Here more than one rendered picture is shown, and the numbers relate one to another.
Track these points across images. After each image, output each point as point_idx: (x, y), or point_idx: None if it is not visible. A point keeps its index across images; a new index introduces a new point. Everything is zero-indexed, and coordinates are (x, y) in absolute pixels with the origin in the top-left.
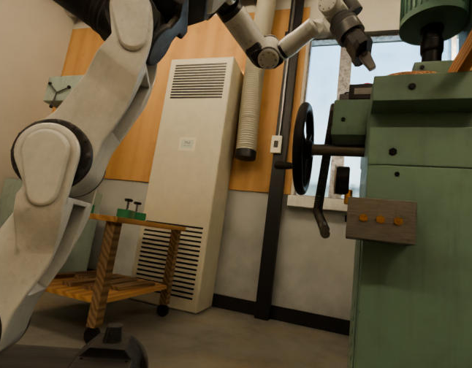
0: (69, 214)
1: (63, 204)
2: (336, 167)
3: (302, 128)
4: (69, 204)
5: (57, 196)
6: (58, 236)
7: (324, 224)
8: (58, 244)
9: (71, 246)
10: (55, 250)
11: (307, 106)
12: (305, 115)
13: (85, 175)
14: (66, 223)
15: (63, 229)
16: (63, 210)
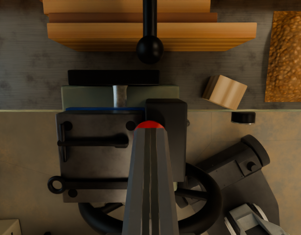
0: (270, 230)
1: (282, 229)
2: (254, 123)
3: (218, 186)
4: (277, 231)
5: (287, 233)
6: (268, 221)
7: (188, 124)
8: (262, 221)
9: (242, 229)
10: (261, 220)
11: (208, 214)
12: (217, 198)
13: None
14: (268, 227)
15: (267, 224)
16: (279, 227)
